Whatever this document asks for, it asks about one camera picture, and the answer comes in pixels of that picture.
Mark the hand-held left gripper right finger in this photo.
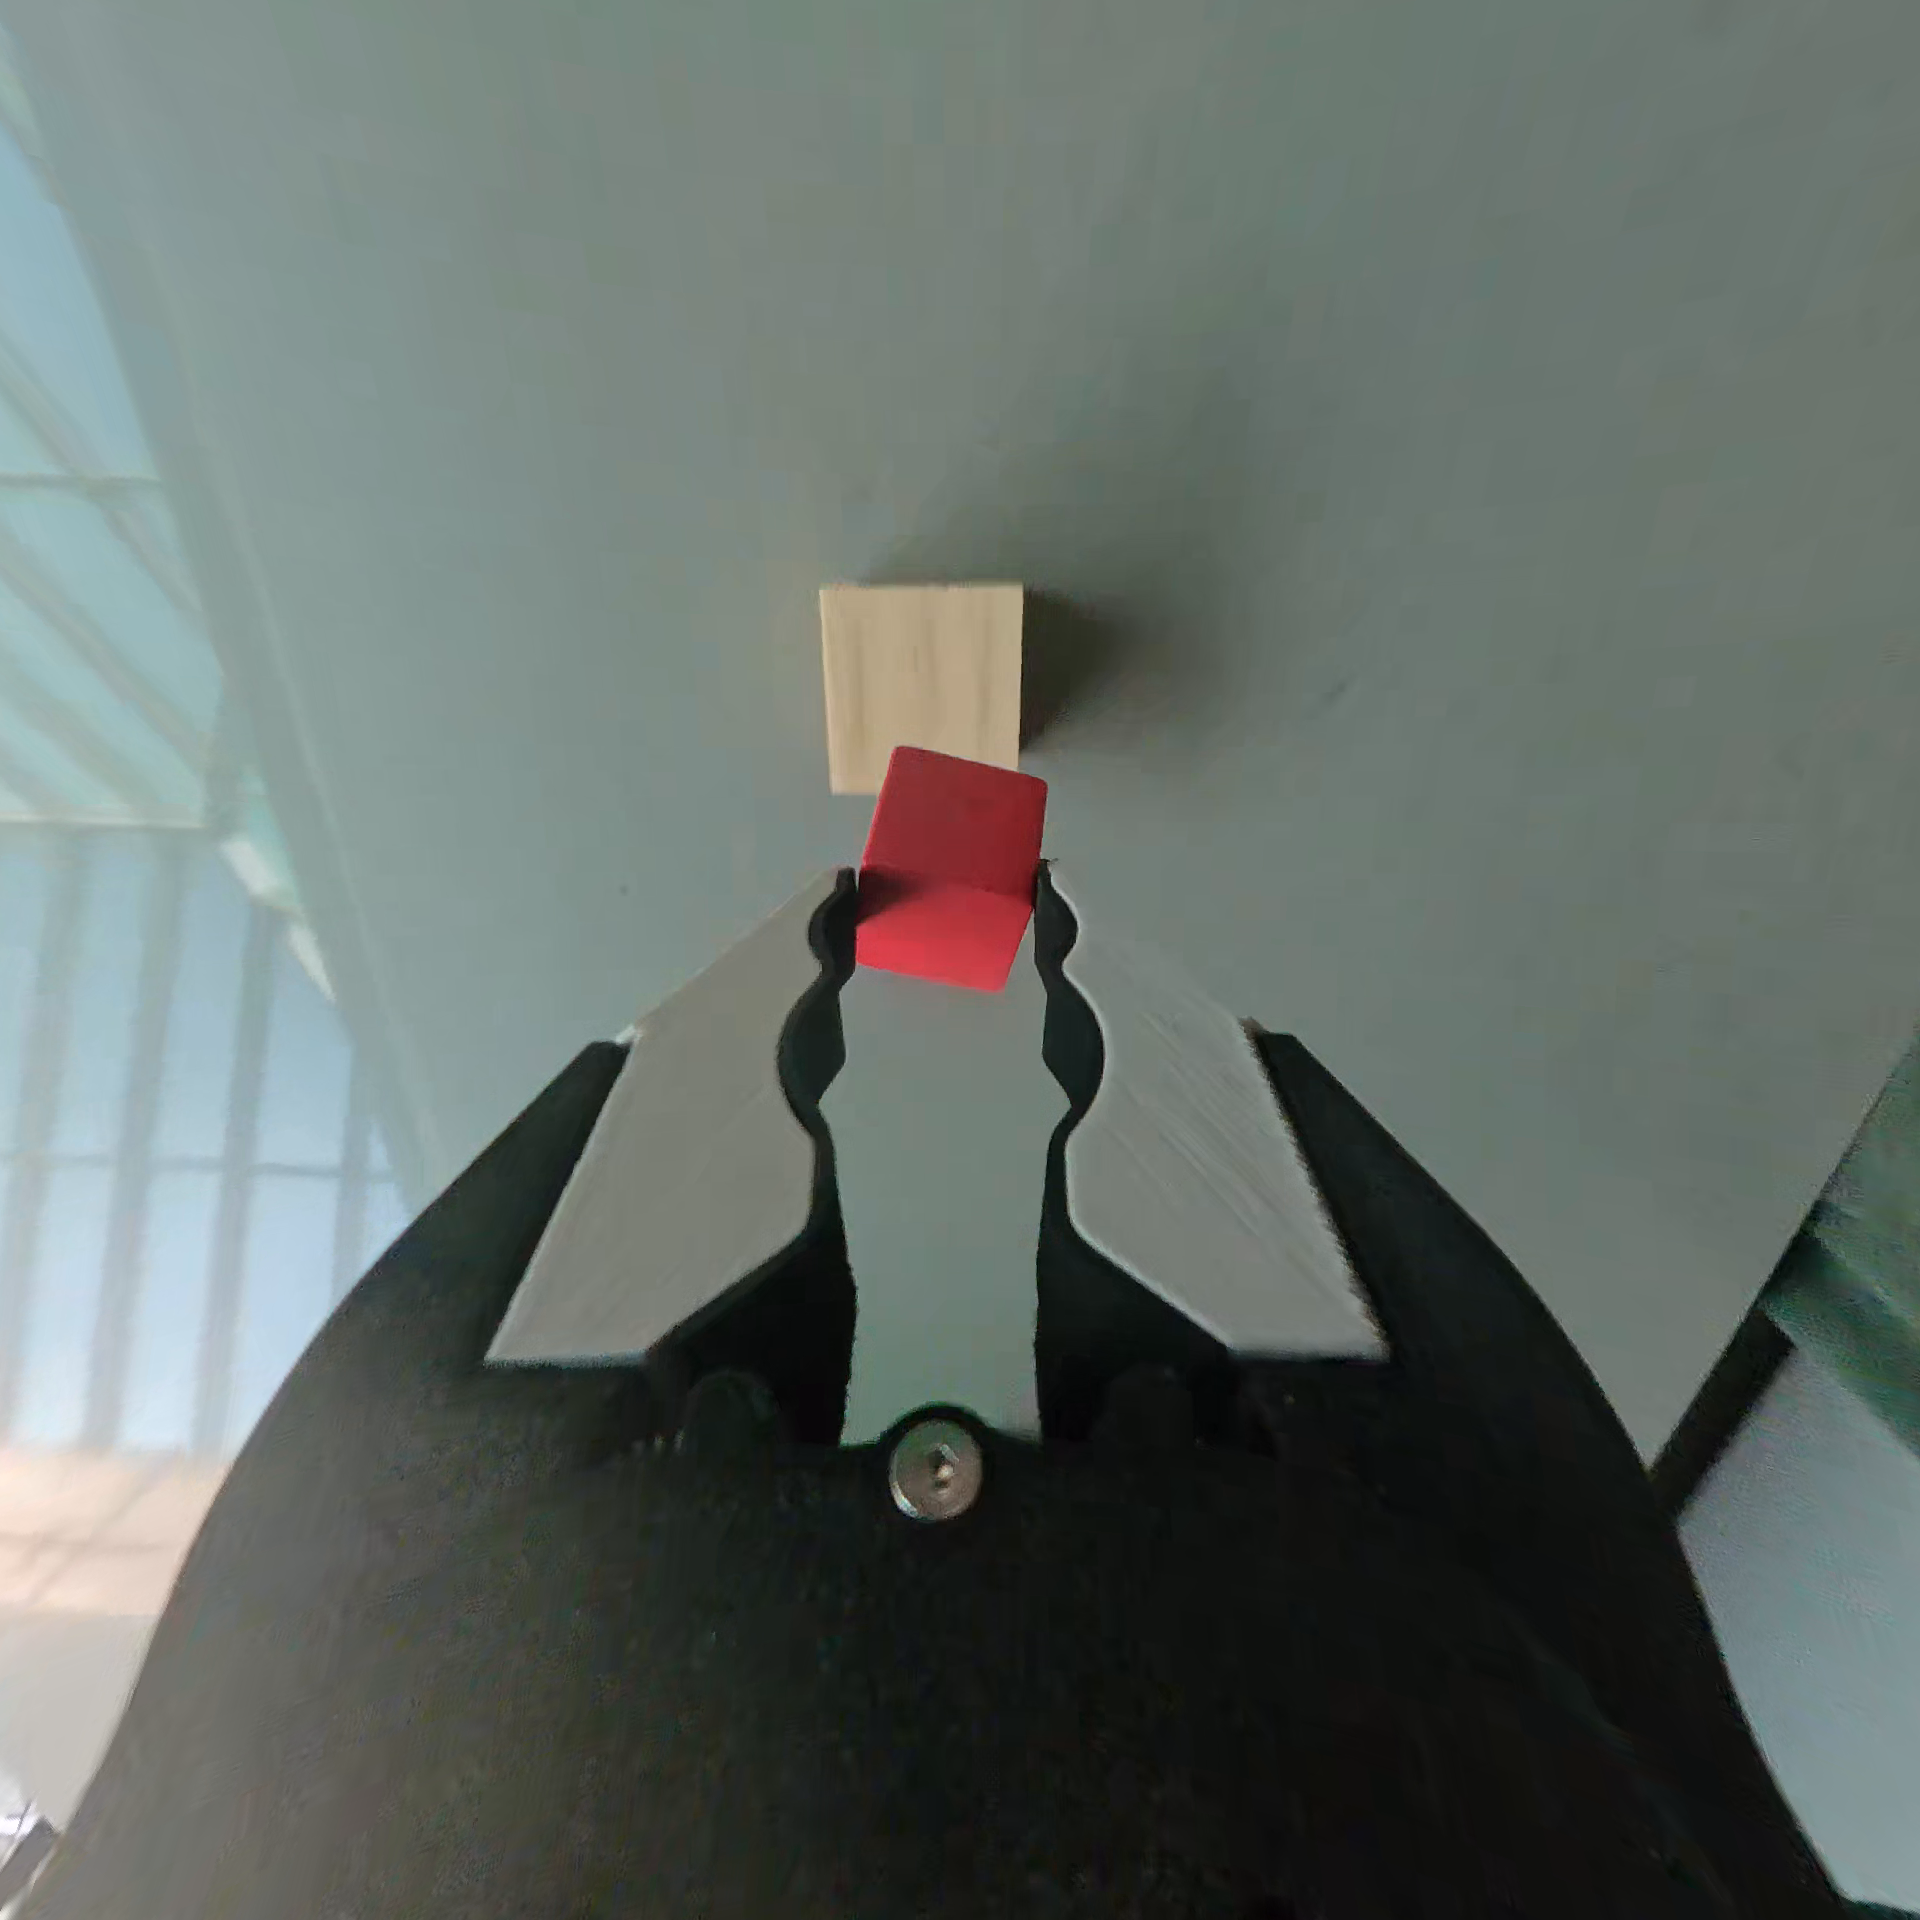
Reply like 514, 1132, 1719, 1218
1034, 863, 1389, 1447

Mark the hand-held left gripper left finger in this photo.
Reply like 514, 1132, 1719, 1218
483, 869, 860, 1447

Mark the red wooden cube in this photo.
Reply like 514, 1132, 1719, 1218
855, 745, 1049, 995

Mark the large plain wooden cube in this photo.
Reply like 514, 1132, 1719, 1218
819, 582, 1027, 795

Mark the person's green clothing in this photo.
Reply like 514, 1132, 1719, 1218
1763, 1070, 1920, 1444

